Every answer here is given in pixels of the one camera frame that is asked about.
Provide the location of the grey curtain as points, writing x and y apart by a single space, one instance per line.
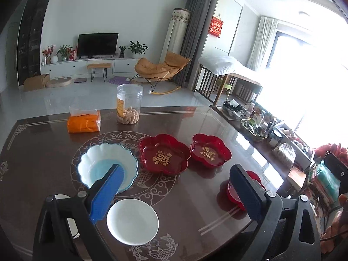
194 38

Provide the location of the blue scalloped bowl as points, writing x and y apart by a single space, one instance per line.
95 163

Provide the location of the beige floor cushion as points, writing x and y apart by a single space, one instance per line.
58 82

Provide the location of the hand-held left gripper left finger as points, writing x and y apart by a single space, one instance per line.
107 193

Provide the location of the leafy green houseplant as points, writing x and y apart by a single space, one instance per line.
64 51

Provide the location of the white pillow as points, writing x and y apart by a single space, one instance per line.
221 64

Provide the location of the person's right hand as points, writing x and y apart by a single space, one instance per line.
335 231

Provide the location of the white tv cabinet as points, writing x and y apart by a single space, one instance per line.
68 68

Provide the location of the white bowl with blue flowers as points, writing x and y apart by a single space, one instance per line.
132 221

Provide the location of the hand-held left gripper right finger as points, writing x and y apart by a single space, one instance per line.
247 195

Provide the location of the white round vase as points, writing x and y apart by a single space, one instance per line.
54 59

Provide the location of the stack of snack packets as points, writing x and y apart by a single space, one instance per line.
326 179

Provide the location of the dark tray of items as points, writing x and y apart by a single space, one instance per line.
233 110

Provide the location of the white sheer curtain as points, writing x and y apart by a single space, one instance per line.
259 43

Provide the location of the small green potted plant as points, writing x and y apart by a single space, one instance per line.
122 50

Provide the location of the covered standing air conditioner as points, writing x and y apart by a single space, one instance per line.
174 32

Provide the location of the basket of bottles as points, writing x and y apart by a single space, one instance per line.
257 126

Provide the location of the orange rocking chair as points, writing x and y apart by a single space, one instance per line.
160 66

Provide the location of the orange padded stool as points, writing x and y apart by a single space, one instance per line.
99 66

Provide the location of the bathroom scale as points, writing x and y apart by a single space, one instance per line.
80 80

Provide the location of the clear plastic snack jar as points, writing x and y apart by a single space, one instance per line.
129 106

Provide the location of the black television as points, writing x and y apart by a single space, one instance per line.
98 45

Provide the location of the medium red flower-shaped plate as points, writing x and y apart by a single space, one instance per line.
209 151

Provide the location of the large red flower-shaped plate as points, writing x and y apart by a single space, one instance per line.
163 155

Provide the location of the wooden slatted bed frame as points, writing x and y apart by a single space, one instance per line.
206 84

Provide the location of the small red flower-shaped plate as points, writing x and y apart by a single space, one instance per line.
232 193

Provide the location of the white ribbed bowl black rim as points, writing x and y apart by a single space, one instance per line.
71 223

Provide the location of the round metal tin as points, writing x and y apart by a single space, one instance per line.
276 138

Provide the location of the red wall hanging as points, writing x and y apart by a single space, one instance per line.
216 26

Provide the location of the red flower bouquet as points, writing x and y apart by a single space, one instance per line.
48 51

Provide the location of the clear plastic food container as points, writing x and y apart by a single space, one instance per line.
284 155

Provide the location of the dark glass display cabinet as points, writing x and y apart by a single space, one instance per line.
30 38

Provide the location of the cardboard box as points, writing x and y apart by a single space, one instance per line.
35 82

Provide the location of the purple round mat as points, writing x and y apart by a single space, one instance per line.
117 81

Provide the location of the orange tissue pack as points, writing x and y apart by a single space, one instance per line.
83 122

